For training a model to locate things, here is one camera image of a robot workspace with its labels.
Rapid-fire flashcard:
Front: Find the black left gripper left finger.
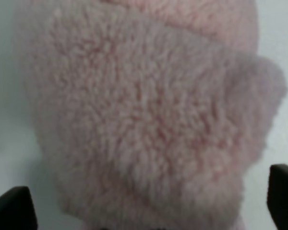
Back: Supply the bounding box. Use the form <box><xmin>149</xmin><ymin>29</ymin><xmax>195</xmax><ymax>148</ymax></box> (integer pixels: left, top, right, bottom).
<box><xmin>0</xmin><ymin>186</ymin><xmax>38</xmax><ymax>230</ymax></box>

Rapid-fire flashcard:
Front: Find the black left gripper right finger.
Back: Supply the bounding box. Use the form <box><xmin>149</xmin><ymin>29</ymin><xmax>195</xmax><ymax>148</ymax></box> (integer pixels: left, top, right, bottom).
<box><xmin>267</xmin><ymin>164</ymin><xmax>288</xmax><ymax>230</ymax></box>

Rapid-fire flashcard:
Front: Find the pink towel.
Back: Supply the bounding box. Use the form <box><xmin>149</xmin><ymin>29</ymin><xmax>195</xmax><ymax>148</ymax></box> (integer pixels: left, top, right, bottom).
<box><xmin>16</xmin><ymin>0</ymin><xmax>286</xmax><ymax>230</ymax></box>

